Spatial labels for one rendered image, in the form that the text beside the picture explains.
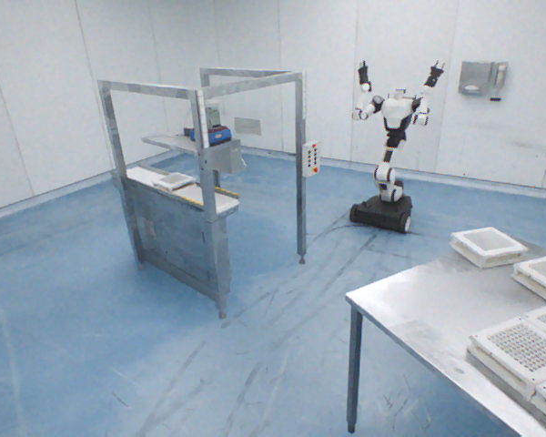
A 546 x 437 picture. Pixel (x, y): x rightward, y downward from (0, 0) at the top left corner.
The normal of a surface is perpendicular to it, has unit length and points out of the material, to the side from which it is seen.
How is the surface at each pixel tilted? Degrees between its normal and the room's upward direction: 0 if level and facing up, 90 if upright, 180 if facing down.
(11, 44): 90
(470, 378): 0
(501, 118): 90
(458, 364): 0
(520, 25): 90
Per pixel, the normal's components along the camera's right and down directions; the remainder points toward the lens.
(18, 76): 0.83, 0.21
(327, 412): -0.04, -0.91
